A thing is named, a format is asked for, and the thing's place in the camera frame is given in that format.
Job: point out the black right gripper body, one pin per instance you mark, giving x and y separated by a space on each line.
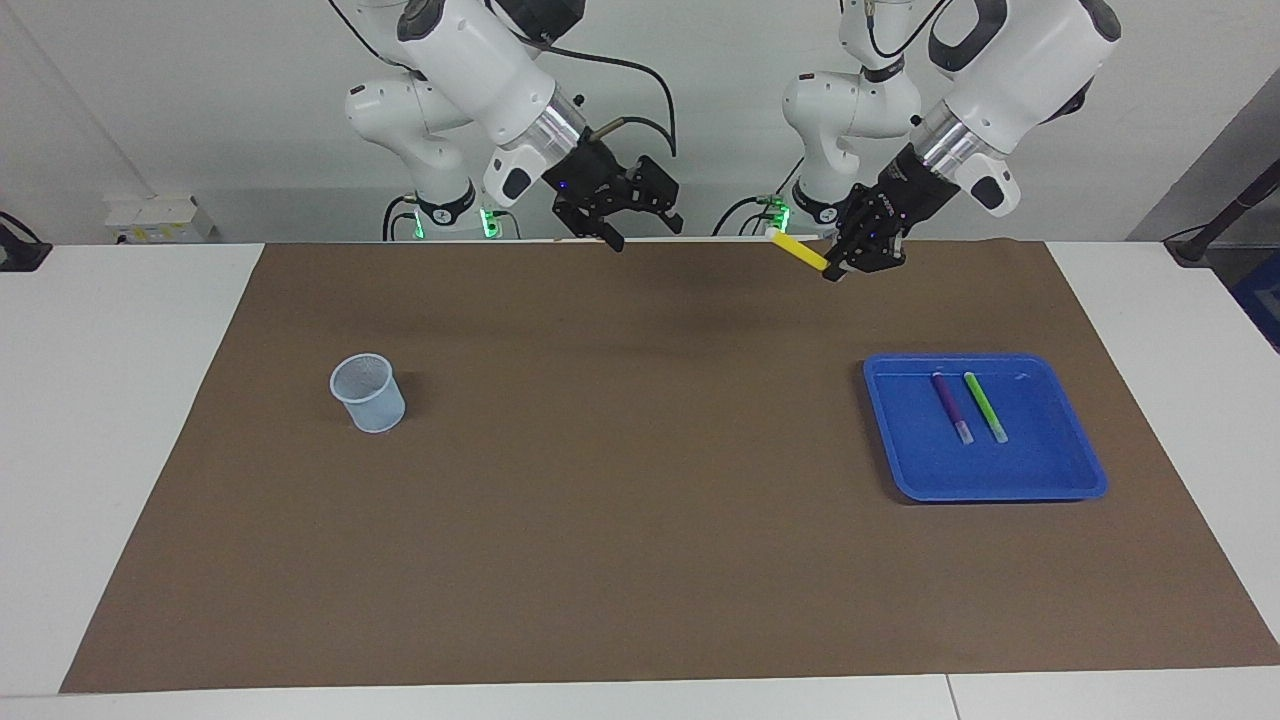
590 180

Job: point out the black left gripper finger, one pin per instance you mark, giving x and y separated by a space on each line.
848 245
885 255

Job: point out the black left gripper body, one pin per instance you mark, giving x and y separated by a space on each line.
900 195

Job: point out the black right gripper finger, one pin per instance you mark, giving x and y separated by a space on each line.
595 222
655 185

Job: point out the yellow marker pen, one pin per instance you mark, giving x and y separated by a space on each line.
798 250

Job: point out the purple marker pen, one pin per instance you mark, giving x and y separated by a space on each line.
950 405

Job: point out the green marker pen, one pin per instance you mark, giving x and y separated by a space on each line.
985 405

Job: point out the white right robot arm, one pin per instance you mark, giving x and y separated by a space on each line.
480 70

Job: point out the blue plastic tray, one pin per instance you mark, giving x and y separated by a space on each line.
1040 450

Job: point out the brown table mat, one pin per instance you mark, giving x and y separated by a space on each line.
640 500

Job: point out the translucent plastic cup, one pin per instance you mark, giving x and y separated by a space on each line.
372 400

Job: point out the blue crate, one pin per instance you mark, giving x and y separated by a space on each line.
1262 300

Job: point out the white power strip box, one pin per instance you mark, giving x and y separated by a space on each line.
160 220

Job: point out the black camera stand pole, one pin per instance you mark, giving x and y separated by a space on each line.
1215 222

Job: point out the black clamp mount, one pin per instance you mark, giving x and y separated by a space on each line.
20 250

